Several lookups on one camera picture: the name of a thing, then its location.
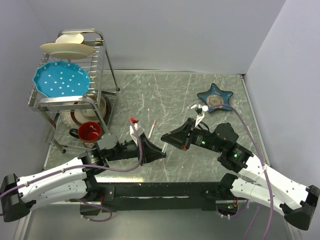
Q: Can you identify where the red mug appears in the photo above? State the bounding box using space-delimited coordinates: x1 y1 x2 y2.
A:
69 121 102 148

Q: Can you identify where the blue star-shaped dish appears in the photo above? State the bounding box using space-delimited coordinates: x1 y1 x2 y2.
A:
197 83 234 106

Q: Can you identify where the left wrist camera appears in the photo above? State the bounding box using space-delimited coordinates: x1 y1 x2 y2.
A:
129 116 144 145

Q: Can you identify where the white bowl brown rim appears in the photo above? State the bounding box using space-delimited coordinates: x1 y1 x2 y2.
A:
70 95 111 126

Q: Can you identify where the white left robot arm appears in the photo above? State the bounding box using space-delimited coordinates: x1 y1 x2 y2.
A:
0 134 167 223

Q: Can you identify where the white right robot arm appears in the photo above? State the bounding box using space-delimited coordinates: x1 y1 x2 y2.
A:
161 118 320 231

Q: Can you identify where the blue polka dot plate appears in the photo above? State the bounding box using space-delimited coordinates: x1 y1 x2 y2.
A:
32 61 90 98

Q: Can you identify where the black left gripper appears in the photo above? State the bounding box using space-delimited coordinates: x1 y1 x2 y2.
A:
106 132 167 166

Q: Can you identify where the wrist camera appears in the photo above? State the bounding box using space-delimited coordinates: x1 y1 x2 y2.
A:
129 116 144 145
191 104 209 127

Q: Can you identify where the small cream plate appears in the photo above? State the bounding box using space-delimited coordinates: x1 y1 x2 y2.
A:
55 33 84 44

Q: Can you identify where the metal dish rack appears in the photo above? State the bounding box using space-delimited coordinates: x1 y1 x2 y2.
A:
28 28 120 154

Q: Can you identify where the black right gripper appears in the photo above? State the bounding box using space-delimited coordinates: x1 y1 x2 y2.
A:
160 117 224 153

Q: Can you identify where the large cream plate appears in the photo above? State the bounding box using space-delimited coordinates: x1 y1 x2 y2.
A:
39 42 96 60

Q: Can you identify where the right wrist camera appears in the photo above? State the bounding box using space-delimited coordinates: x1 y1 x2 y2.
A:
191 104 209 127

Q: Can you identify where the white orange pen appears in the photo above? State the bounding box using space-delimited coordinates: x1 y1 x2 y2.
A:
147 120 157 140

